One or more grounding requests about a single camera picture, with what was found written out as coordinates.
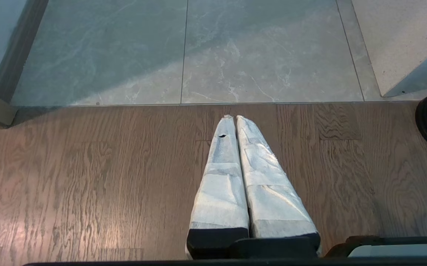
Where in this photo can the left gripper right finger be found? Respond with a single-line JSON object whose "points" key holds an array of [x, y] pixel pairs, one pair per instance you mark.
{"points": [[272, 192]]}

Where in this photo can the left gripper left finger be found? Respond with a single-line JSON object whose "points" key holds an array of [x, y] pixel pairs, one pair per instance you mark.
{"points": [[220, 192]]}

